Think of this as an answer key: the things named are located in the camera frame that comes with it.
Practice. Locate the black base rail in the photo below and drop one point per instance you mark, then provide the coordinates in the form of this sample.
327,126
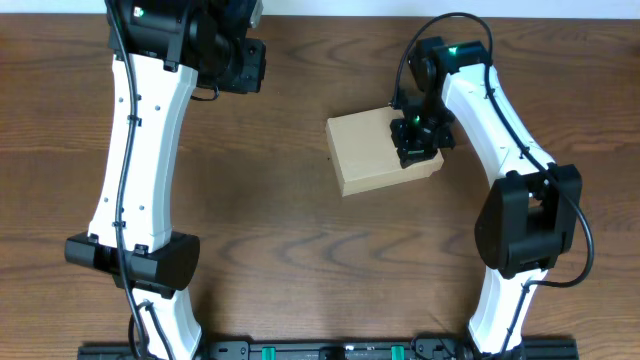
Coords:
325,350

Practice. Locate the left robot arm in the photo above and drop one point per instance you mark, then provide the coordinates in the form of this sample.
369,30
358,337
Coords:
163,51

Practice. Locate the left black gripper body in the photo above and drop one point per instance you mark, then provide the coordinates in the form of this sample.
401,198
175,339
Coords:
251,62

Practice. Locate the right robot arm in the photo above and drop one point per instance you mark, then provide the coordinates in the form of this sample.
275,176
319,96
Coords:
528,218

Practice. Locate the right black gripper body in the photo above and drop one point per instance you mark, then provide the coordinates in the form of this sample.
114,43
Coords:
417,151

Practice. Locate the cardboard box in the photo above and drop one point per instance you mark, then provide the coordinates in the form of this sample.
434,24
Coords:
364,156

